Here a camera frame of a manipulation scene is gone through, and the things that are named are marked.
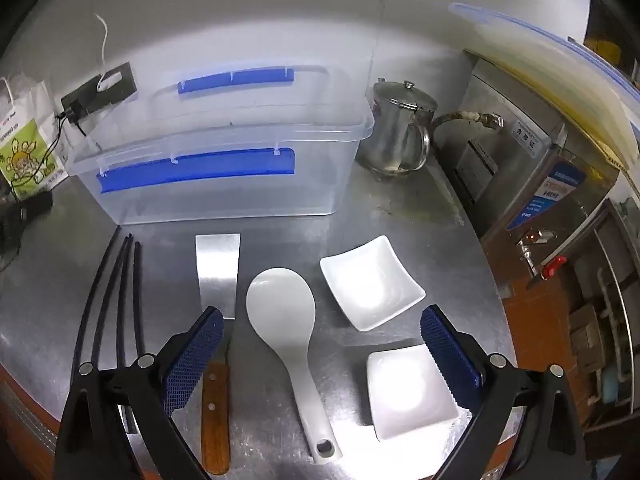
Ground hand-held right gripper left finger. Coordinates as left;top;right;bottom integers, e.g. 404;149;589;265
52;306;226;480

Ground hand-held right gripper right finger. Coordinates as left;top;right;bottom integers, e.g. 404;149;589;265
420;305;588;480

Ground white square dish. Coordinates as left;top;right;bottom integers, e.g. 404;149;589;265
366;344;461;442
319;235;427;332

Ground black chopstick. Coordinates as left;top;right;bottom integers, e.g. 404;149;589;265
72;226;122;373
134;242;146;357
92;233;133;368
116;240;138;433

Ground metal spatula wooden handle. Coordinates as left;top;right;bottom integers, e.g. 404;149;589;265
194;233;242;476

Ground white rice paddle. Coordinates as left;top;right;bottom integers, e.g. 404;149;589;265
245;267;344;464

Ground clear plastic box blue latches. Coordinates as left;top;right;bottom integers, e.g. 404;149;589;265
67;64;376;226

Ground metal dish rack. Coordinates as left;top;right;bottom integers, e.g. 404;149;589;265
570;199;640;411

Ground stainless steel water boiler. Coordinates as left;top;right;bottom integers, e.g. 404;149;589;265
450;50;623;261

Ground dark object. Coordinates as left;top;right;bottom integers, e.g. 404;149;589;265
0;189;54;257

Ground stainless steel teapot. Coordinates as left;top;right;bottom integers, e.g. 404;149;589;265
357;79;438;176

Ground printed paper bag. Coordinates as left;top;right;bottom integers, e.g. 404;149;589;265
0;77;69;200

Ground clear box lid blue rim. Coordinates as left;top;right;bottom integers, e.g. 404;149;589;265
447;1;640;171

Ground yellow object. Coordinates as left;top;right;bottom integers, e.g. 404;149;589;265
584;37;622;59

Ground boiler tap red handle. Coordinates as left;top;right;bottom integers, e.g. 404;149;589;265
516;229;569;290

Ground metal hose fitting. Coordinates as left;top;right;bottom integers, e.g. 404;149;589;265
431;109;506;137

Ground black cable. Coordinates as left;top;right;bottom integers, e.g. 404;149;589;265
47;110;91;173

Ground black wall outlet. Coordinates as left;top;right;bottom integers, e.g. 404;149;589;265
61;62;138;120

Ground white cable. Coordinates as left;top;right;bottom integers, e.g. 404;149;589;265
95;14;122;92

